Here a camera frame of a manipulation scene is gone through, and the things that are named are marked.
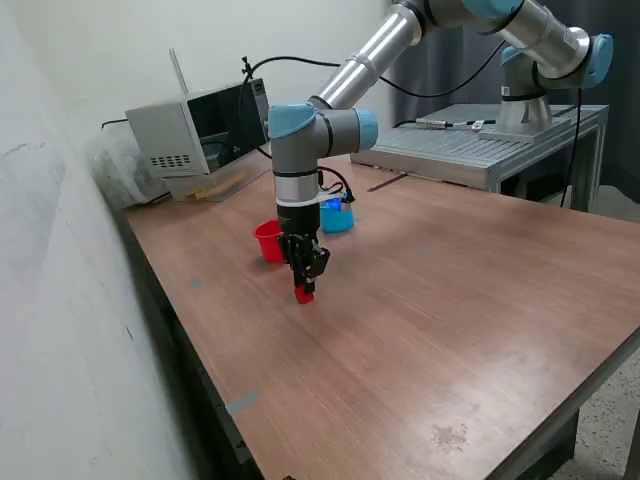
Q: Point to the yellow wooden strip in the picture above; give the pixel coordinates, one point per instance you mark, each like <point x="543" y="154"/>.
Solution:
<point x="202" y="194"/>

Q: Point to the dark grey curtain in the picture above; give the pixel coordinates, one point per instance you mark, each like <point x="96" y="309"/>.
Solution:
<point x="450" y="60"/>

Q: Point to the clear acrylic stand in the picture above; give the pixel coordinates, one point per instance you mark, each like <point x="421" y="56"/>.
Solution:
<point x="220" y="192"/>

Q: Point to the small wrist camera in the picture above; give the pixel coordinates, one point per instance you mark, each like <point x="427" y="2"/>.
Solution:
<point x="347" y="199"/>

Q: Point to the blue round bin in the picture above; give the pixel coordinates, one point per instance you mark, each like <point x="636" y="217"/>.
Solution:
<point x="335" y="223"/>

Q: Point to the aluminium profile robot platform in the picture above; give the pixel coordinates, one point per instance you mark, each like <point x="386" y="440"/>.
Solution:
<point x="440" y="150"/>

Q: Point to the clear plastic wrapped bundle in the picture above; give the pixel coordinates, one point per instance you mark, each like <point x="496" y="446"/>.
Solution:
<point x="115" y="170"/>

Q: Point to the red cube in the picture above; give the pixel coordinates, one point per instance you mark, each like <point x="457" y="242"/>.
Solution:
<point x="302" y="298"/>

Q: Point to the long grey tape strip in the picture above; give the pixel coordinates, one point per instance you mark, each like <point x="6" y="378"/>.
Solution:
<point x="242" y="402"/>

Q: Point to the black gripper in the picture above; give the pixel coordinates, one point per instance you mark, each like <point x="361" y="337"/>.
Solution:
<point x="298" y="219"/>

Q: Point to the white thin rod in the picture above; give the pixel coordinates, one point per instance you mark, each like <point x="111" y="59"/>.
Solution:
<point x="178" y="72"/>

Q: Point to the silver microwave oven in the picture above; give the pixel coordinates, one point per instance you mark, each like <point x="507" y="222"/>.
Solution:
<point x="165" y="130"/>

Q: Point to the red round bin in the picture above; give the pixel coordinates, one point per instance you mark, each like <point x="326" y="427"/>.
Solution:
<point x="267" y="245"/>

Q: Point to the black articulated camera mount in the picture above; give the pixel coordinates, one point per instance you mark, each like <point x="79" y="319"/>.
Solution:
<point x="245" y="62"/>

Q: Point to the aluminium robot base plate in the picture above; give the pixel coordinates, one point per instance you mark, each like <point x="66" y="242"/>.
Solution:
<point x="510" y="137"/>

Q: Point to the white warning tag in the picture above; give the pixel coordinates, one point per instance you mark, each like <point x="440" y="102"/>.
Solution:
<point x="478" y="125"/>

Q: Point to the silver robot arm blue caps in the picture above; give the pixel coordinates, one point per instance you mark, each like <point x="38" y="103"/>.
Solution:
<point x="300" y="145"/>

